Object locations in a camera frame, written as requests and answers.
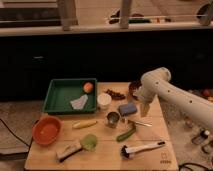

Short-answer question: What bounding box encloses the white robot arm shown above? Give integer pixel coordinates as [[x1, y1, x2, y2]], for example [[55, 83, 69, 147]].
[[137, 67, 213, 133]]

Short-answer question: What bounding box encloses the small metal cup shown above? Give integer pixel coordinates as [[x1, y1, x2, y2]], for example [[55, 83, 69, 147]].
[[107, 112, 120, 128]]

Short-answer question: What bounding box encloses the white plastic cup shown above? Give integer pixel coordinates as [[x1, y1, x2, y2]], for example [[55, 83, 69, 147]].
[[97, 93, 112, 110]]

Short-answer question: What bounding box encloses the green plastic cup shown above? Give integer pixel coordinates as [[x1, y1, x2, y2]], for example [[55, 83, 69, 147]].
[[81, 134, 97, 150]]

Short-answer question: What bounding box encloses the metal spoon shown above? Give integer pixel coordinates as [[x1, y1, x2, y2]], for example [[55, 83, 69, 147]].
[[121, 117, 153, 128]]

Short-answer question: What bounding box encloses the dark maroon bowl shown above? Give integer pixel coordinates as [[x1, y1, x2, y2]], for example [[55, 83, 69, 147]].
[[129, 80, 141, 100]]

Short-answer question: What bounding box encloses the green cucumber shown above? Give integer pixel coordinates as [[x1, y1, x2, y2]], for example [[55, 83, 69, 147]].
[[116, 124, 136, 142]]

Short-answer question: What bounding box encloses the white dish brush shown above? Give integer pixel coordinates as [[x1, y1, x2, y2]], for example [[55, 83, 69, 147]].
[[121, 141, 165, 158]]

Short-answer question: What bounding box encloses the orange ball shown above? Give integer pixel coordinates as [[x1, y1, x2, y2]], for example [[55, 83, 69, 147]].
[[83, 82, 93, 93]]

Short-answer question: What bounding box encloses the yellow banana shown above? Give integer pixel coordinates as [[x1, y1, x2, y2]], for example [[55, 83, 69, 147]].
[[72, 120, 97, 129]]

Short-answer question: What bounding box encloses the spice bottles rack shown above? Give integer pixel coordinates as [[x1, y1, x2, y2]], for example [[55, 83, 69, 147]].
[[191, 130, 211, 154]]

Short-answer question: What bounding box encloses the green plastic tray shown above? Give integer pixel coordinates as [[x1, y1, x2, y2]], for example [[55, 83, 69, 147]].
[[43, 78, 97, 115]]

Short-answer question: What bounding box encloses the orange bowl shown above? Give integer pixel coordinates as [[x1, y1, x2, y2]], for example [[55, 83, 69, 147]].
[[32, 116, 61, 145]]

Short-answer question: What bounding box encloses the wooden handled brush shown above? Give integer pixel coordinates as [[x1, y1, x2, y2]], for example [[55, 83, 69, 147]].
[[56, 140, 82, 162]]

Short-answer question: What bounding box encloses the black cable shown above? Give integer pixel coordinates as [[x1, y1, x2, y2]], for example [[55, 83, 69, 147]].
[[0, 116, 39, 148]]

